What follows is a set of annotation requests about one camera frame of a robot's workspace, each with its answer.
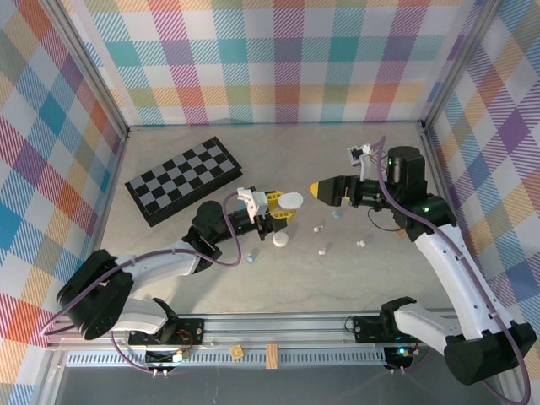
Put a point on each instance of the blue earbud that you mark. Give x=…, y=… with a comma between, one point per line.
x=337, y=215
x=252, y=257

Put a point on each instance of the white round earbud charging case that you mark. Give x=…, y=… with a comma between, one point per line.
x=280, y=239

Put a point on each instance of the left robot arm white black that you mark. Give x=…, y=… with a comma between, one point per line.
x=160, y=261

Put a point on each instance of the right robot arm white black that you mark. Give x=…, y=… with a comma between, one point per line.
x=455, y=270

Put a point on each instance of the black grey chessboard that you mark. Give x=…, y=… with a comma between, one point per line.
x=181, y=177

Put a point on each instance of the wooden letter tile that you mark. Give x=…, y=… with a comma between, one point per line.
x=237, y=352

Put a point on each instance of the tall wooden block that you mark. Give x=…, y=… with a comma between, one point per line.
x=272, y=356

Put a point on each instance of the black controller box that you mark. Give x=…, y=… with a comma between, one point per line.
x=398, y=356
x=164, y=357

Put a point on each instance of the aluminium side rail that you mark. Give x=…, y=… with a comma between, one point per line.
x=435, y=169
x=114, y=177

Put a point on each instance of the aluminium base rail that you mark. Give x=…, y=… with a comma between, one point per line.
x=274, y=327

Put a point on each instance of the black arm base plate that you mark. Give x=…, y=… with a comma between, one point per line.
x=194, y=331
x=367, y=329

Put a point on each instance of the aluminium frame post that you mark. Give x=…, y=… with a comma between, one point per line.
x=460, y=63
x=90, y=67

